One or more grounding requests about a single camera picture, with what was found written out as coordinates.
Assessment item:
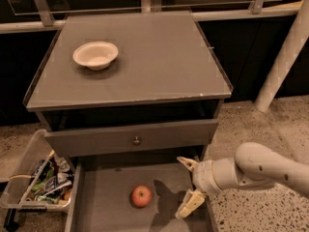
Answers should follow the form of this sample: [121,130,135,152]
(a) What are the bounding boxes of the white rounded gripper body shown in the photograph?
[192,158,239,195]

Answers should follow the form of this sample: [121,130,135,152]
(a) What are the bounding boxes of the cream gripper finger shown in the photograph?
[177,157,198,172]
[175,189,206,219]

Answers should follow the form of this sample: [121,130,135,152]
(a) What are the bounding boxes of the red apple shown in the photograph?
[131,186,152,208]

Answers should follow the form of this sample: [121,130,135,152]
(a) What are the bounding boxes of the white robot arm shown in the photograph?
[175,142,309,219]

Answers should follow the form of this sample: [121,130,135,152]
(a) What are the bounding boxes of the grey top drawer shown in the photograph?
[45,119,218,157]

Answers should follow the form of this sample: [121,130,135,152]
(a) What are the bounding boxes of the round metal drawer knob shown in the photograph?
[132,136,141,146]

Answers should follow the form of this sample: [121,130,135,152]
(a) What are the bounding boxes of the grey open middle drawer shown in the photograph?
[65,147,218,232]

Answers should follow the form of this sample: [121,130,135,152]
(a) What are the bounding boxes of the grey drawer cabinet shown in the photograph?
[22,11,234,166]

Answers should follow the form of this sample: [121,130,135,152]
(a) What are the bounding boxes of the snack packets in bin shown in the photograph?
[25,151,74,207]

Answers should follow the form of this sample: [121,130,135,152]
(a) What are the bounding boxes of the white paper bowl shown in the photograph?
[72,42,119,71]

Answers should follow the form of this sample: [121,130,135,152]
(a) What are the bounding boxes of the clear plastic bin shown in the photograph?
[0,130,70,212]

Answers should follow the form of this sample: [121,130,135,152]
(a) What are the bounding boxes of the white diagonal post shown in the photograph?
[254,0,309,112]

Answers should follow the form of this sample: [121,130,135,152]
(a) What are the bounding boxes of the metal horizontal rail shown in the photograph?
[0,1,302,34]

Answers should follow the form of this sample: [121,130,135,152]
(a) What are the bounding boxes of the left metal bracket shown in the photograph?
[34,0,54,27]

